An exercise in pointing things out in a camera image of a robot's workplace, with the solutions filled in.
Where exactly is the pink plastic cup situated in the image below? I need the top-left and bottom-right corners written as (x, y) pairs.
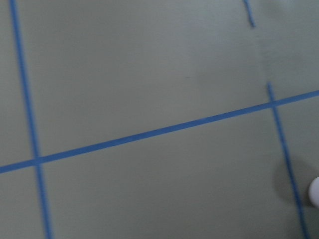
top-left (308, 177), bottom-right (319, 209)

